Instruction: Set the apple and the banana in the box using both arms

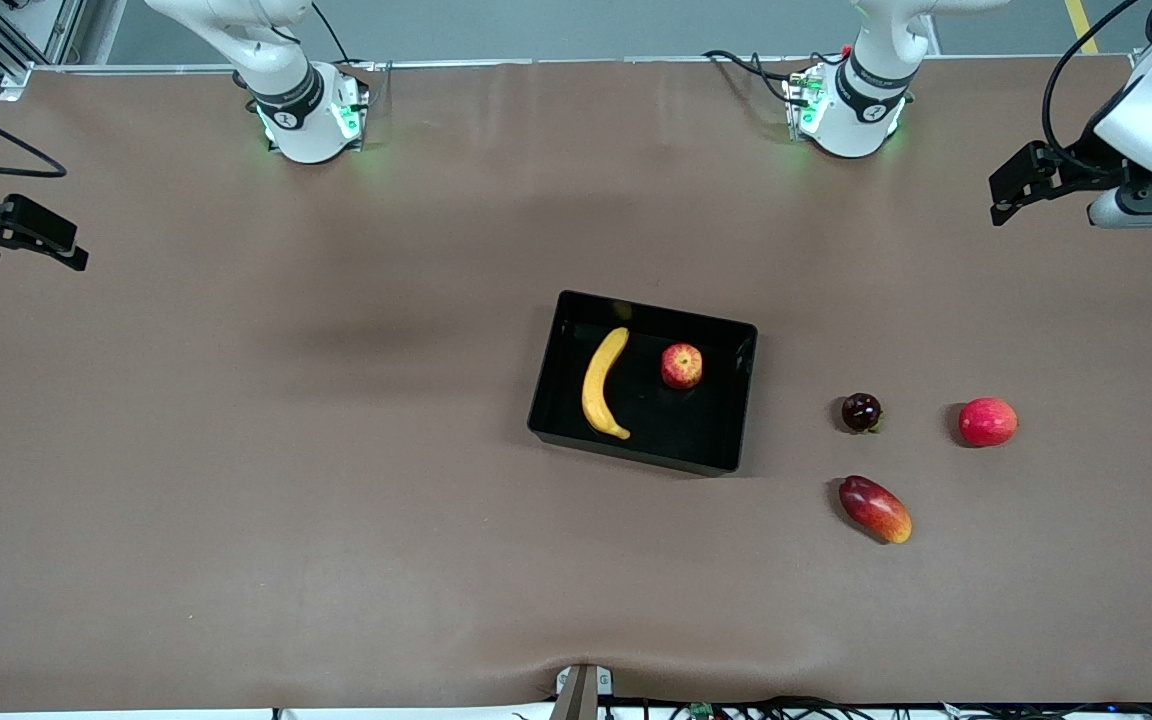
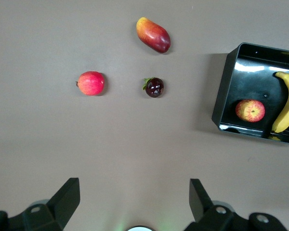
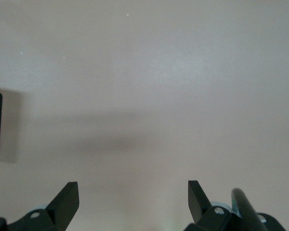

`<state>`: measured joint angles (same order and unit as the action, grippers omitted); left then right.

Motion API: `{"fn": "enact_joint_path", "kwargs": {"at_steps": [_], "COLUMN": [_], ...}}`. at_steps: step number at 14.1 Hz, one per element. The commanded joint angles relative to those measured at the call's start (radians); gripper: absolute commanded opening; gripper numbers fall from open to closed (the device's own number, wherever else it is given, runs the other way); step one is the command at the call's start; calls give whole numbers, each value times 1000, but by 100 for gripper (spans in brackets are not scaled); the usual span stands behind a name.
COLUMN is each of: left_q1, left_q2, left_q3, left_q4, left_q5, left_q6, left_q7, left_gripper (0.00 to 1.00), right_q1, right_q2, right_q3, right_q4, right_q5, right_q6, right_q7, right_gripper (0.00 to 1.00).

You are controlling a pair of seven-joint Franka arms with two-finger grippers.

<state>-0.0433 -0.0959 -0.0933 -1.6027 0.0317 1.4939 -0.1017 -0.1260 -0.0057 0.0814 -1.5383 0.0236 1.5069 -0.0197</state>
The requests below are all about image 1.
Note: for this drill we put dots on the red yellow apple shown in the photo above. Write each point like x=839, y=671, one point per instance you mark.
x=682, y=366

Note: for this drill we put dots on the black plastic box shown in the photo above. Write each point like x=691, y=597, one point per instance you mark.
x=656, y=420

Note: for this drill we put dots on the yellow banana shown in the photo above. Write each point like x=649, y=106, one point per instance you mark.
x=601, y=385

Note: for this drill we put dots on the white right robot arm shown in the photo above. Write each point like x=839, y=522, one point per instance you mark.
x=286, y=100

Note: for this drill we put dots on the plain red round fruit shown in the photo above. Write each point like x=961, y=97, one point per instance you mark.
x=987, y=422

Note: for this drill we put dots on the dark purple mangosteen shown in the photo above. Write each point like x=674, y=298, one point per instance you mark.
x=861, y=412

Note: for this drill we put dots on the red yellow mango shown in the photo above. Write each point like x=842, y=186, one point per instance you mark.
x=874, y=510

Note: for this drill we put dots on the aluminium table edge rail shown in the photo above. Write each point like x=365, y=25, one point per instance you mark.
x=586, y=61

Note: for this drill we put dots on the metal camera post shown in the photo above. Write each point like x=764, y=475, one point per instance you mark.
x=576, y=700

